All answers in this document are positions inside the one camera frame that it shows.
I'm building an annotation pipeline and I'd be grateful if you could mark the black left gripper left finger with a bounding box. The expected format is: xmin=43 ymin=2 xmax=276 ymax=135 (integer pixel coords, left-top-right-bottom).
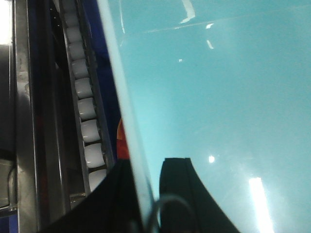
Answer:
xmin=42 ymin=160 xmax=143 ymax=233

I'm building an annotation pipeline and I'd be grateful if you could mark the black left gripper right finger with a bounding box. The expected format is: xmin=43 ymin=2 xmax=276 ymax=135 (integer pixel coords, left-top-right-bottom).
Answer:
xmin=159 ymin=158 xmax=239 ymax=233

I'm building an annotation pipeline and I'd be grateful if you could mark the light blue plastic bin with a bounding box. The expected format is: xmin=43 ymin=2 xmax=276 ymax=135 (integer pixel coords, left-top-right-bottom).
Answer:
xmin=98 ymin=0 xmax=311 ymax=233

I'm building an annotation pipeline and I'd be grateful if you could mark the dark blue bin lower middle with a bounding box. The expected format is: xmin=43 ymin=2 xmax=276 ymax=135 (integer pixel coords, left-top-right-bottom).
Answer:
xmin=84 ymin=0 xmax=121 ymax=160

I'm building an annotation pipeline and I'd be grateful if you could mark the white roller track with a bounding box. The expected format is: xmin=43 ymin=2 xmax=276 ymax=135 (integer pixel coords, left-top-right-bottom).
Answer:
xmin=59 ymin=0 xmax=114 ymax=195

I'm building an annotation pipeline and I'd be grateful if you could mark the red snack package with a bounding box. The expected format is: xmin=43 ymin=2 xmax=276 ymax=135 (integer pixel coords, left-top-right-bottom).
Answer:
xmin=116 ymin=119 xmax=130 ymax=160

